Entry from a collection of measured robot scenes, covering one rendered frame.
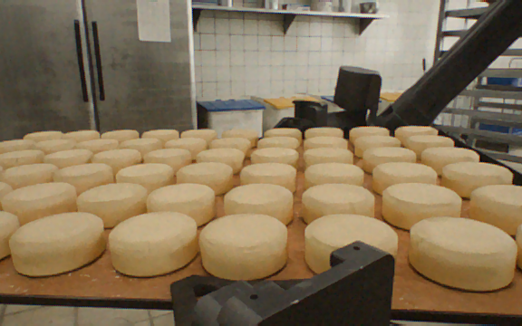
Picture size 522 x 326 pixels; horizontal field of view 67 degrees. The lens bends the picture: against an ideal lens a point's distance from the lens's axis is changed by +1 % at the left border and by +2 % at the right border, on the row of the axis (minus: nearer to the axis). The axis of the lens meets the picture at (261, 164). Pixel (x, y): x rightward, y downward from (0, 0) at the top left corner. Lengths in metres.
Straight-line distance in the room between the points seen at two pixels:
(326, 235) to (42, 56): 2.71
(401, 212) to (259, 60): 3.89
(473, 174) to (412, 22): 4.97
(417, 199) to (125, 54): 2.68
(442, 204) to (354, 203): 0.05
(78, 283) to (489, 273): 0.21
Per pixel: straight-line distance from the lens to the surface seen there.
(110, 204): 0.29
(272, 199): 0.27
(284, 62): 4.25
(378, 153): 0.40
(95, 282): 0.24
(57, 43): 2.85
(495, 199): 0.29
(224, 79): 3.99
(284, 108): 3.52
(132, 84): 2.87
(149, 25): 2.89
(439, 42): 2.14
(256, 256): 0.21
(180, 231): 0.23
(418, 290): 0.22
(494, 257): 0.22
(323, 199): 0.27
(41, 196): 0.33
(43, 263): 0.25
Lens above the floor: 1.12
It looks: 15 degrees down
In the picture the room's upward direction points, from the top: straight up
